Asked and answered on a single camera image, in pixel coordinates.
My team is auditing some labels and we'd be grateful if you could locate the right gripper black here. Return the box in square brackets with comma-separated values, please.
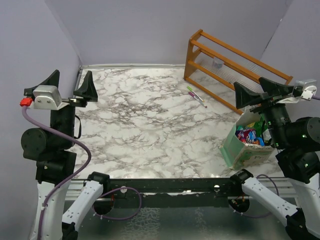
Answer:
[234, 75, 293, 146]

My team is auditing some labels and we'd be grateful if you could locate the green printed paper bag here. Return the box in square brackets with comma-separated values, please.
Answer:
[219, 110, 274, 170]

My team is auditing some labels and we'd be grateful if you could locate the green snack packet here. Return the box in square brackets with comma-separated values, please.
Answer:
[246, 116, 267, 137]

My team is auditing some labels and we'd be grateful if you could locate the purple snack packet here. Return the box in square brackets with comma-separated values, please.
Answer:
[235, 127, 265, 147]

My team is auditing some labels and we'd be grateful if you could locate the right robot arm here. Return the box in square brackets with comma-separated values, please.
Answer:
[229, 77, 320, 240]

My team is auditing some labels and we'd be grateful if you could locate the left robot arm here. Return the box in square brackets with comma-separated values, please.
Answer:
[20, 70, 111, 240]

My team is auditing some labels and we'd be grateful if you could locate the small item on shelf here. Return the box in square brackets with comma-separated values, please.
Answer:
[212, 58, 224, 69]

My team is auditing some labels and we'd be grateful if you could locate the magenta cap marker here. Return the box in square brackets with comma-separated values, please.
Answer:
[188, 91, 208, 108]

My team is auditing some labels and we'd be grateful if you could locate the green cap marker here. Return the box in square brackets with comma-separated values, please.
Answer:
[186, 86, 205, 103]

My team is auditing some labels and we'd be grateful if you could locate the orange wooden shelf rack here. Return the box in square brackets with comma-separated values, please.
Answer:
[183, 29, 293, 115]

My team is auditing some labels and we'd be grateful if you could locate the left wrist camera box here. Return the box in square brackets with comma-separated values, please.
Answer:
[32, 85, 62, 111]

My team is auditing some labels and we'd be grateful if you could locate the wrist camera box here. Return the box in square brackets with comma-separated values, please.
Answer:
[32, 85, 62, 111]
[292, 79, 320, 101]

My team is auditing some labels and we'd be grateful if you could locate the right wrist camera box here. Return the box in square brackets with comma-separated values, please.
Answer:
[292, 79, 320, 101]

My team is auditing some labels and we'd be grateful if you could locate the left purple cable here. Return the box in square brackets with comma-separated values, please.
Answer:
[19, 97, 92, 240]

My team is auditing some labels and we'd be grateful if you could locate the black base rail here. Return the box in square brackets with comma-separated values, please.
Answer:
[92, 174, 251, 210]

